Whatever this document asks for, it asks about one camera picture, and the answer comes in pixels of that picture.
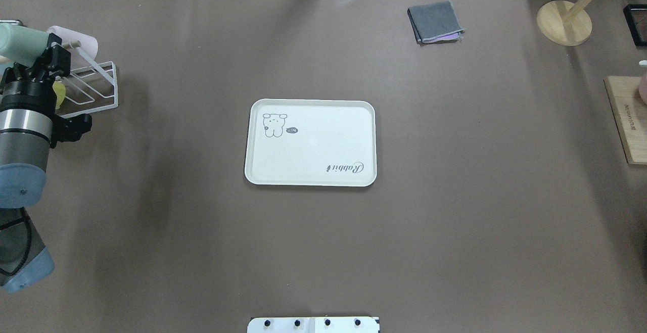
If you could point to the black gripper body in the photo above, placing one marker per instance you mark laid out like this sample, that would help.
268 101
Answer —
28 94

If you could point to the green cup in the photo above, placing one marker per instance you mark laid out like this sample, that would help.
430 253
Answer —
22 44

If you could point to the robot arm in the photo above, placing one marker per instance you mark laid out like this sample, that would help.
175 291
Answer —
28 127

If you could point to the yellow cup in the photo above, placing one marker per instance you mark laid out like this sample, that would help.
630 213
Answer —
60 92

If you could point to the pink cup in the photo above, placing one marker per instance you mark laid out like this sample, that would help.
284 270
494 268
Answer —
87 43

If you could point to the cream rabbit tray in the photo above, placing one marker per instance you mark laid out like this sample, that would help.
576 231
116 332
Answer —
311 143

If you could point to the dark tray box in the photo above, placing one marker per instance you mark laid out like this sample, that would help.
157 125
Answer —
635 15

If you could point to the silver metal cylinder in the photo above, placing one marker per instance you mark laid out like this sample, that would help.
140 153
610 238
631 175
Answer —
11 22

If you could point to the grey folded cloth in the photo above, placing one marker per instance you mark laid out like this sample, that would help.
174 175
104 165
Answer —
435 22

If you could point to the wooden mug tree stand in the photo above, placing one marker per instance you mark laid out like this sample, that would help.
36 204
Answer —
564 22

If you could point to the bamboo cutting board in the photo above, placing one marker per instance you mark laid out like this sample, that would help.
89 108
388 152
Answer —
629 112

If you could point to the pink bowl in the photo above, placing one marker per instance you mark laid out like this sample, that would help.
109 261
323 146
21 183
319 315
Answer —
642 88

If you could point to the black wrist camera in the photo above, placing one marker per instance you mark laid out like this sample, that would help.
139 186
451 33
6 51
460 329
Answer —
70 129

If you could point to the white wire cup rack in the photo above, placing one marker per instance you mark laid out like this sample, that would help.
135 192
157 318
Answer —
89 89

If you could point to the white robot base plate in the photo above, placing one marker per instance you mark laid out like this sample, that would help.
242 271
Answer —
315 324

